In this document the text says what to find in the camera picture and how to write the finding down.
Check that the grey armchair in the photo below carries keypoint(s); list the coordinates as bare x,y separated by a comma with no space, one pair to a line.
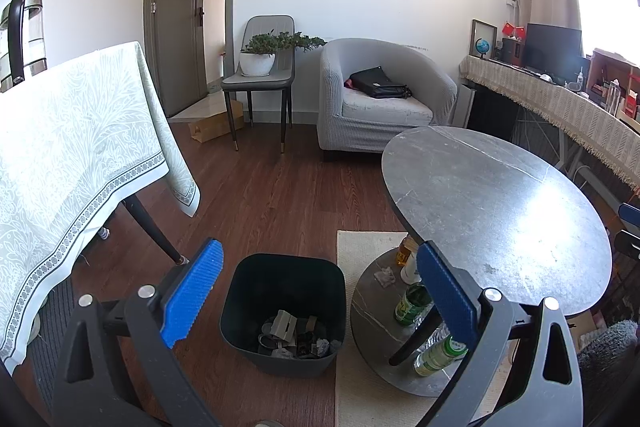
435,82

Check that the brown cardboard piece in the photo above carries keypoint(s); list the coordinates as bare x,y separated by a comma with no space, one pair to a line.
312,323

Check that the small red flags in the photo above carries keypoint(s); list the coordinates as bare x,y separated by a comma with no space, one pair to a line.
514,30

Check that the brown desk organizer box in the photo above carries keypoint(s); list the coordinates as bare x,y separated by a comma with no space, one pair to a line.
615,77

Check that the black packet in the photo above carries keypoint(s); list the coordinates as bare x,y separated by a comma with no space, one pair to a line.
303,343

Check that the white cardboard box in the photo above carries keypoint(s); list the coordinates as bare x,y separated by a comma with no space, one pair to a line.
284,324

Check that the grey door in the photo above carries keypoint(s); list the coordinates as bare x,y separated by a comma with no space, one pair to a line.
175,42

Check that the small grey packet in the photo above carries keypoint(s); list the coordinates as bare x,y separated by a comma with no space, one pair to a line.
385,276

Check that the flat cardboard box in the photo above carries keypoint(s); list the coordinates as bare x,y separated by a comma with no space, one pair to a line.
210,127

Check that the beige rug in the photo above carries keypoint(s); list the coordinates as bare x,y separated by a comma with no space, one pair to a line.
350,382

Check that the framed picture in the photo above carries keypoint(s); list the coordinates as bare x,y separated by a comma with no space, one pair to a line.
492,34

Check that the small blue globe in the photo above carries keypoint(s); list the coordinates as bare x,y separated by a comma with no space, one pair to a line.
483,47

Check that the yellow liquid bottle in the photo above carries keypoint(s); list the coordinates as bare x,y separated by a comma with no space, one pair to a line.
404,254

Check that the dark green trash bin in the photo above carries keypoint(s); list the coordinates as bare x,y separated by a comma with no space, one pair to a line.
240,307

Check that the green glass bottle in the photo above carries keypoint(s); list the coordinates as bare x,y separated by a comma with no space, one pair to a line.
411,304

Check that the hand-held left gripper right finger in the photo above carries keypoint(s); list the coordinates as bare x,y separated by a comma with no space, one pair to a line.
445,297

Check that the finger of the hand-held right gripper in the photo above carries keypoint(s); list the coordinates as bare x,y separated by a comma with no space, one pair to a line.
630,211
629,241

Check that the clear plastic water bottle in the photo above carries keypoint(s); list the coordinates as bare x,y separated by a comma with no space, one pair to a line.
440,354

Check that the potted green plant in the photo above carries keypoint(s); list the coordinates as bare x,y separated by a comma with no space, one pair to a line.
257,63

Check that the black monitor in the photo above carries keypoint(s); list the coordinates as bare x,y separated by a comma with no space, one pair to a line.
552,52

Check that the pale green patterned tablecloth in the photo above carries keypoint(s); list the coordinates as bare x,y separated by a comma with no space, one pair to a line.
75,132

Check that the round grey stone table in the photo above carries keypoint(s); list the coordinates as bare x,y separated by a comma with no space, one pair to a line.
475,207

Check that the beige fringed desk cloth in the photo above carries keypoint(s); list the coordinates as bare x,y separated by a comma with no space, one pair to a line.
550,107

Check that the black bag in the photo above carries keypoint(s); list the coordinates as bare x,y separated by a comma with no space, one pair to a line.
375,82

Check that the white desk frame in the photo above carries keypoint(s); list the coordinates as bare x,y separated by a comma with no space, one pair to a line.
565,152

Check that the large white paper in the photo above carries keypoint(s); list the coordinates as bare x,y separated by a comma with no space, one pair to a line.
327,346

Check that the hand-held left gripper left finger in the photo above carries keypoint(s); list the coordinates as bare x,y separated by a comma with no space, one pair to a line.
192,297

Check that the white plastic bottle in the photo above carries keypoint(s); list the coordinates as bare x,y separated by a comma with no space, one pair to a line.
412,269

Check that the grey dining chair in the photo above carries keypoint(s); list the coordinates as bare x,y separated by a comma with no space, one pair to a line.
255,82

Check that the dark brown speaker box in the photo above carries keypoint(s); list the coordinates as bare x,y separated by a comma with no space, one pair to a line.
512,51

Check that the grey striped doormat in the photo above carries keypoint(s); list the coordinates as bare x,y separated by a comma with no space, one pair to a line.
55,307

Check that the grey shaggy cushion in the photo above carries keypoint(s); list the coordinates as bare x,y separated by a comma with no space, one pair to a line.
610,357

